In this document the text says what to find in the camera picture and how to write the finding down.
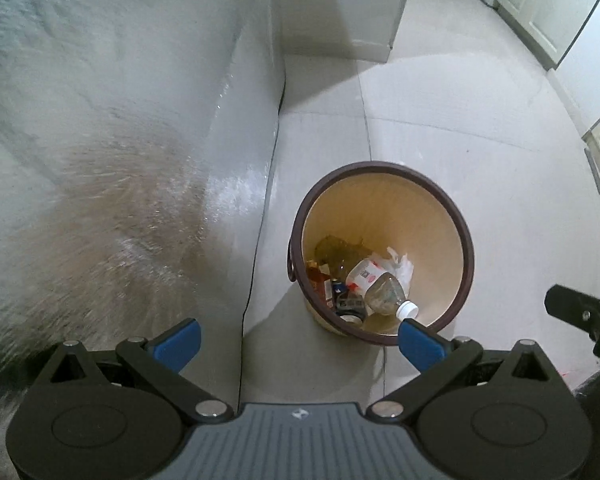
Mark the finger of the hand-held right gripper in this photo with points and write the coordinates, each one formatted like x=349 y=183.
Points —
x=572 y=305

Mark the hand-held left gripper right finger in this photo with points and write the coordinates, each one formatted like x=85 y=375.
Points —
x=420 y=342

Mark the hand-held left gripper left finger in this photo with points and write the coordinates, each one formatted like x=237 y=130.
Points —
x=180 y=342

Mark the clear plastic bottle white cap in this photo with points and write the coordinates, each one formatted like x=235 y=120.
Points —
x=385 y=292

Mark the plastic bag red print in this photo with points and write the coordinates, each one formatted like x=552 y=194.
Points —
x=400 y=265

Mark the beige trash bin brown rim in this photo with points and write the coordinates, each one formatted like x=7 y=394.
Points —
x=420 y=220

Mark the crushed blue drink can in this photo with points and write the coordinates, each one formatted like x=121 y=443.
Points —
x=338 y=289

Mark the clear plastic container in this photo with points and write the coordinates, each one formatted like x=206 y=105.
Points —
x=340 y=252

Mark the red snack wrapper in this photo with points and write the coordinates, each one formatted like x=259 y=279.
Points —
x=317 y=275

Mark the white cupboard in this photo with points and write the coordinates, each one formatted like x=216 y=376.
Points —
x=545 y=5

